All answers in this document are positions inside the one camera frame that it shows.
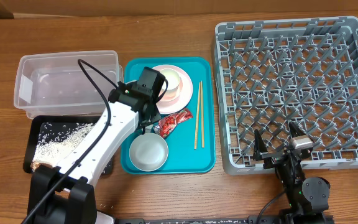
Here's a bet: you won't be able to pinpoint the teal serving tray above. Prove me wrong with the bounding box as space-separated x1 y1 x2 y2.
124 57 216 174

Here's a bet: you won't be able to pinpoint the clear plastic storage bin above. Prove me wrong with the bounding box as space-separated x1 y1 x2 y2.
14 50 123 119

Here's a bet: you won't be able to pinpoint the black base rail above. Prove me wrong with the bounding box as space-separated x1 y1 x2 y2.
96 211 335 224

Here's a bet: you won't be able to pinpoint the red foil snack wrapper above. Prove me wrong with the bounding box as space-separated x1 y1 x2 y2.
152 108 193 139

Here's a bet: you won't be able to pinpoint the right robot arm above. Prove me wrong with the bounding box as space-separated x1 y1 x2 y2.
253 123 334 223

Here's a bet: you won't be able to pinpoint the small pink bowl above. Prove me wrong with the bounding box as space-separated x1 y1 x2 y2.
160 75 183 102

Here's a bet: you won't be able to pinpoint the large white plate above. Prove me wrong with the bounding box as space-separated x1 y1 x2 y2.
153 65 193 114

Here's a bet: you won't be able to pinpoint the grey bowl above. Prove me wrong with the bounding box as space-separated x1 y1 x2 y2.
129 133 169 172

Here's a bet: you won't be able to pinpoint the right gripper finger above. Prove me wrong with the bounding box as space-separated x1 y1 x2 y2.
288 121 305 138
253 129 268 156

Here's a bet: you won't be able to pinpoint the black plastic tray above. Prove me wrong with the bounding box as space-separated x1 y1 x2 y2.
23 116 99 174

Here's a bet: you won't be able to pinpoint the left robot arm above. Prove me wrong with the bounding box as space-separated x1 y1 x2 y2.
23 67 168 223

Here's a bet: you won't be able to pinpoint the rice and food scraps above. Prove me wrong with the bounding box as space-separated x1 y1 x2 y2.
30 122 94 171

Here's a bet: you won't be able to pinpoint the grey dishwasher rack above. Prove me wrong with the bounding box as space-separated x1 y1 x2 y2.
213 16 358 175

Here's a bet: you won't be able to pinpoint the cream ceramic cup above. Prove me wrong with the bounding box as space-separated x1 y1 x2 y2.
160 68 181 100

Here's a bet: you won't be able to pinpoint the left wooden chopstick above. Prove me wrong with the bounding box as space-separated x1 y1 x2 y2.
194 82 201 150

